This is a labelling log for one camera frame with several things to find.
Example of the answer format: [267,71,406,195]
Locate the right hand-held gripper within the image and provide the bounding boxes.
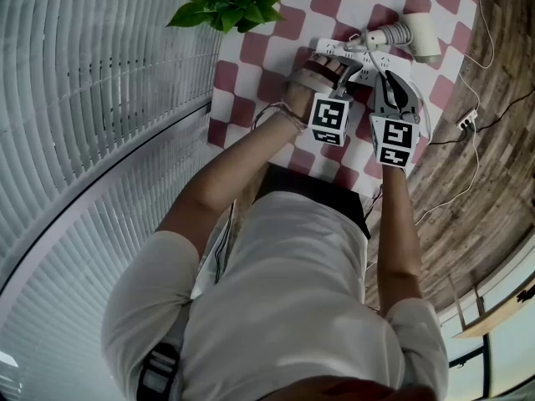
[369,69,420,169]

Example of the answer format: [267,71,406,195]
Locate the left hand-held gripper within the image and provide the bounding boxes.
[308,55,363,146]

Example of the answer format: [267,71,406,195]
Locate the white power strip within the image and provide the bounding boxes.
[313,38,413,89]

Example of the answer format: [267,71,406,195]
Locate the person's left forearm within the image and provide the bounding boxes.
[156,106,313,246]

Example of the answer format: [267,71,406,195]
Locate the person's right forearm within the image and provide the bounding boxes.
[378,163,423,317]

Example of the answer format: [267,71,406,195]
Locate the white hair dryer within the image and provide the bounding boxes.
[346,13,442,64]

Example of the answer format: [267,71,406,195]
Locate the person's left hand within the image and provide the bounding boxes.
[285,54,344,119]

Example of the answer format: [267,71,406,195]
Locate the small white extension socket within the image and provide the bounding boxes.
[455,109,480,133]

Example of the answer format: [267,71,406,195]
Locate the red white checkered tablecloth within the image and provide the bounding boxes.
[207,0,481,200]

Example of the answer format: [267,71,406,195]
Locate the green potted plant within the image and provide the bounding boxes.
[166,0,288,35]

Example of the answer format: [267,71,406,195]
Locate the person's white shirt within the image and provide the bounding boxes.
[101,190,451,401]

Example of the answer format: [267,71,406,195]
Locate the wooden table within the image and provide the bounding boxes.
[436,273,535,342]

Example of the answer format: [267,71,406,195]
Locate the white window blinds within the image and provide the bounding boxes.
[0,0,235,401]

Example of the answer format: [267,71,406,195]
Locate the black floor cable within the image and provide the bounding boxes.
[428,134,465,146]
[476,89,535,133]

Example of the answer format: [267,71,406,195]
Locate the thin string bracelet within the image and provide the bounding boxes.
[252,100,309,135]

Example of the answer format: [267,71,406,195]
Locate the thin black wire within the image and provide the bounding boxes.
[213,198,235,284]
[363,184,385,219]

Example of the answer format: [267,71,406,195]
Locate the white floor cable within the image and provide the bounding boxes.
[457,0,509,114]
[413,128,482,225]

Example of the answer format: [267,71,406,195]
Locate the grey window frame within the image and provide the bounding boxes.
[0,100,214,304]

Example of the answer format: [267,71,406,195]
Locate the black grey shoulder strap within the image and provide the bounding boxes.
[136,340,181,401]

